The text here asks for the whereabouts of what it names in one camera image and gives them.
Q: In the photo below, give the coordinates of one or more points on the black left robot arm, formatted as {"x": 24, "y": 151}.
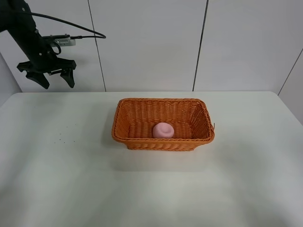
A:
{"x": 16, "y": 18}

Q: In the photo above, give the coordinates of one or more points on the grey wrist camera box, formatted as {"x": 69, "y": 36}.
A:
{"x": 59, "y": 40}

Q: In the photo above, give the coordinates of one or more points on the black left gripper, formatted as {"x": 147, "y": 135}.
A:
{"x": 42, "y": 58}

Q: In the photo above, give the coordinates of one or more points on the orange woven basket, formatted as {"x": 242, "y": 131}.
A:
{"x": 135, "y": 118}

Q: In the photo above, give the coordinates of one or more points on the pink peach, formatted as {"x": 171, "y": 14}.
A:
{"x": 163, "y": 130}

